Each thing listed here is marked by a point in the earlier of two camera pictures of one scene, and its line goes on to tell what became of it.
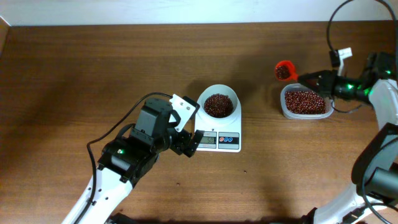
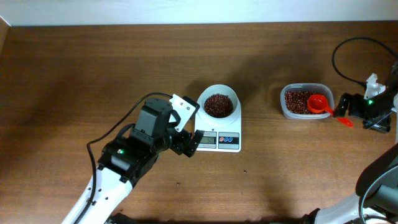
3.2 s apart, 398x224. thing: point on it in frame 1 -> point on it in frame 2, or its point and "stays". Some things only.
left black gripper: [183, 137] stays
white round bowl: [217, 102] stays
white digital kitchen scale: [219, 139] stays
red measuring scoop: [285, 71] -> [318, 104]
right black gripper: [327, 83] -> [382, 124]
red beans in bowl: [218, 106] stays
